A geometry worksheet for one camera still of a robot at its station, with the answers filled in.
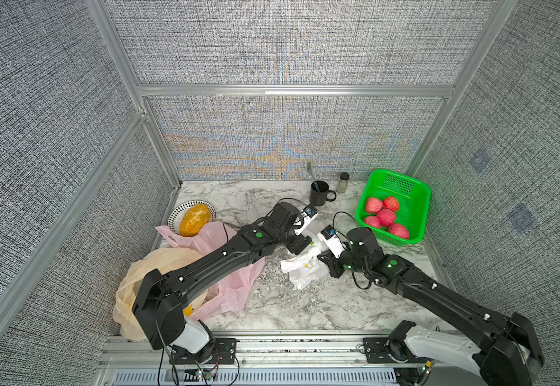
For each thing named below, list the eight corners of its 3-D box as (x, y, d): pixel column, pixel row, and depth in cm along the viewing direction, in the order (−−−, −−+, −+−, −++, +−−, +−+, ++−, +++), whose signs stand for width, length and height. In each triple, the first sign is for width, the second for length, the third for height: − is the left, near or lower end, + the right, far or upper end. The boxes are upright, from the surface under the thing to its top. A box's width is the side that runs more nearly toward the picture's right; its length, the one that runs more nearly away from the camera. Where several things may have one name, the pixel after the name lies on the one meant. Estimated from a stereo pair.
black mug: (309, 206, 113) (311, 193, 105) (308, 193, 118) (310, 180, 110) (332, 206, 113) (336, 193, 105) (330, 193, 117) (333, 180, 110)
